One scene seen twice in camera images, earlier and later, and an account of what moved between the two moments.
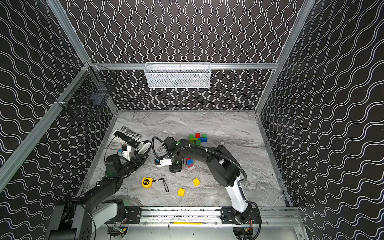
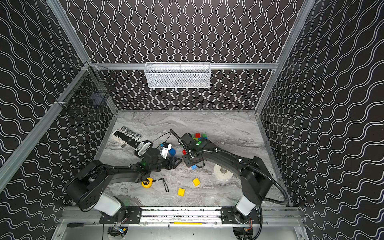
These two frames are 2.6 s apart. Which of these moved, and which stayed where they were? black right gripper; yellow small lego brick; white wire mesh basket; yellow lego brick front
Moved: black right gripper
Stayed: yellow lego brick front; yellow small lego brick; white wire mesh basket
